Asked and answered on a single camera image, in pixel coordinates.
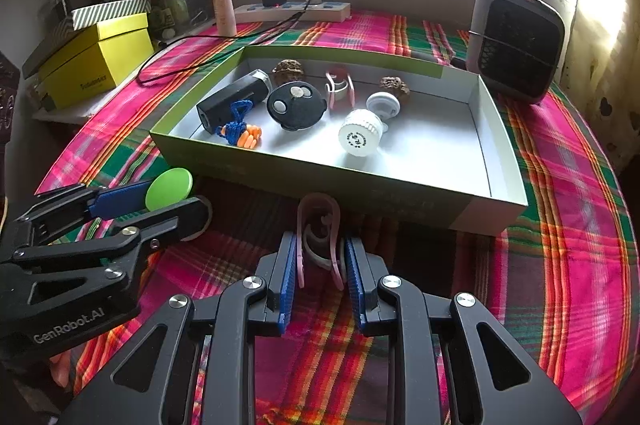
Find striped white box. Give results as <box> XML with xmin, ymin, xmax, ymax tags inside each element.
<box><xmin>67</xmin><ymin>0</ymin><xmax>151</xmax><ymax>31</ymax></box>

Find left brown walnut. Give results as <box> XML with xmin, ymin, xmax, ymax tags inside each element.
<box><xmin>272</xmin><ymin>59</ymin><xmax>305</xmax><ymax>87</ymax></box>

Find white mushroom knob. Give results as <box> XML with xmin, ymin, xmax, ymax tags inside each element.
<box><xmin>366</xmin><ymin>92</ymin><xmax>401</xmax><ymax>122</ymax></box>

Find black round button remote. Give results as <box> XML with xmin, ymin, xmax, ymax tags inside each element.
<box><xmin>266</xmin><ymin>81</ymin><xmax>328</xmax><ymax>132</ymax></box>

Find white power strip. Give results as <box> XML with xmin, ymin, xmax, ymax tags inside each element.
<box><xmin>234</xmin><ymin>2</ymin><xmax>352</xmax><ymax>23</ymax></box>

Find pink cosmetic tube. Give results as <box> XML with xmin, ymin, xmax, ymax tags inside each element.
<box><xmin>213</xmin><ymin>0</ymin><xmax>236</xmax><ymax>36</ymax></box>

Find pink white clip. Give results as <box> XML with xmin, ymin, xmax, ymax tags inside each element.
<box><xmin>296</xmin><ymin>192</ymin><xmax>346</xmax><ymax>291</ymax></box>

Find blue corded orange earplugs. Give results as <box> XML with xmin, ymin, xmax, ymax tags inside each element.
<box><xmin>215</xmin><ymin>99</ymin><xmax>262</xmax><ymax>150</ymax></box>

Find brown walnut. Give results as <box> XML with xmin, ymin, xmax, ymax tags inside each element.
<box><xmin>378</xmin><ymin>76</ymin><xmax>410</xmax><ymax>104</ymax></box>
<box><xmin>272</xmin><ymin>59</ymin><xmax>305</xmax><ymax>87</ymax></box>

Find green cap white knob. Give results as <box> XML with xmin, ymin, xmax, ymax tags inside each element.
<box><xmin>143</xmin><ymin>167</ymin><xmax>213</xmax><ymax>242</ymax></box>

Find right brown walnut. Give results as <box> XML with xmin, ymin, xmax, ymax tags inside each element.
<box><xmin>378</xmin><ymin>76</ymin><xmax>410</xmax><ymax>104</ymax></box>

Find white and green cardboard tray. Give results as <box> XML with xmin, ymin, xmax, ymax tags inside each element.
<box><xmin>151</xmin><ymin>46</ymin><xmax>527</xmax><ymax>235</ymax></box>

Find black charger cable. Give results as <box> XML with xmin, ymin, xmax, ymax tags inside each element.
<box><xmin>135</xmin><ymin>0</ymin><xmax>314</xmax><ymax>88</ymax></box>

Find grey portable heater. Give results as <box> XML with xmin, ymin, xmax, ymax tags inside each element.
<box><xmin>450</xmin><ymin>0</ymin><xmax>566</xmax><ymax>104</ymax></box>

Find cream patterned curtain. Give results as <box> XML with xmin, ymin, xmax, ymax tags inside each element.
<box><xmin>560</xmin><ymin>0</ymin><xmax>639</xmax><ymax>172</ymax></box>

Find white ribbed round cap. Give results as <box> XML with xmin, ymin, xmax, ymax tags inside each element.
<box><xmin>338</xmin><ymin>109</ymin><xmax>385</xmax><ymax>156</ymax></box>

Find yellow cardboard box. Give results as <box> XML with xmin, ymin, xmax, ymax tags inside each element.
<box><xmin>35</xmin><ymin>12</ymin><xmax>153</xmax><ymax>111</ymax></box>

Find pink clip in tray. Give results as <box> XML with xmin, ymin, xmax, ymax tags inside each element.
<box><xmin>324</xmin><ymin>68</ymin><xmax>356</xmax><ymax>110</ymax></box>

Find black rectangular flashlight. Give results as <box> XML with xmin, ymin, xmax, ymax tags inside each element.
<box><xmin>196</xmin><ymin>69</ymin><xmax>272</xmax><ymax>134</ymax></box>

